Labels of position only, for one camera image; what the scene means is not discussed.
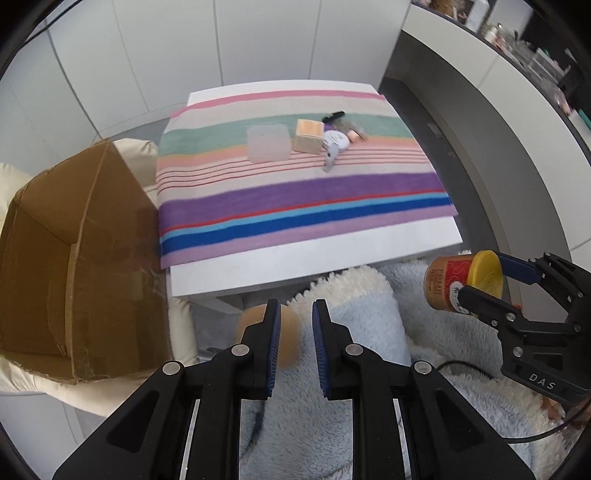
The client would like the white table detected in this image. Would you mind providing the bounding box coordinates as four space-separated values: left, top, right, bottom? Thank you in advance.
159 83 464 315

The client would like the black cable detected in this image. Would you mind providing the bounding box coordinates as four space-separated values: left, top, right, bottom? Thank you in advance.
436 359 591 441

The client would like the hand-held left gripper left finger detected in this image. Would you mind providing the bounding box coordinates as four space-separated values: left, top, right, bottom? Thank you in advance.
52 299 282 480

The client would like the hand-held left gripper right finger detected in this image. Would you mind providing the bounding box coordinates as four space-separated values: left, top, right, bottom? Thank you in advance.
312 299 536 480

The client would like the translucent plastic container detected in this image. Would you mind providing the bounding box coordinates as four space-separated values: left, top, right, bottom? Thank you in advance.
246 124 291 163

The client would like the clutter of cosmetic containers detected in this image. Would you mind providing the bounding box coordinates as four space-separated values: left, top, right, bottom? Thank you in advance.
411 0 591 130

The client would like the light blue fluffy blanket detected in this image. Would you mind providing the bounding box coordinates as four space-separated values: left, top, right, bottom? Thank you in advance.
240 251 585 480

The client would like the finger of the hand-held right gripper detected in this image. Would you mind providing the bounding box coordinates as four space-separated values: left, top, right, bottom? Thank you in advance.
462 285 533 331
496 251 591 325

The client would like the brown cardboard box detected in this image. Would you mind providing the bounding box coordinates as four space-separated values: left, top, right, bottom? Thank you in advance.
0 140 169 384

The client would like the person's bare knee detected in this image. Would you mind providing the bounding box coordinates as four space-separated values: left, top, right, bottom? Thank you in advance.
235 307 303 370

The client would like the striped colourful cloth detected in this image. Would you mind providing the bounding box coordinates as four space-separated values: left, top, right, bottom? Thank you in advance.
154 90 459 271

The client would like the yellow-lidded spice jar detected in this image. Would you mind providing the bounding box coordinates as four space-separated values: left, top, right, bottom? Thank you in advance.
424 250 504 315

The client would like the wooden cube box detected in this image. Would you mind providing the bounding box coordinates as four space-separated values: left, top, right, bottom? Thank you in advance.
293 119 325 154

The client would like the white curved counter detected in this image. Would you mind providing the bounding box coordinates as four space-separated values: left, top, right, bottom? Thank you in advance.
376 28 591 259

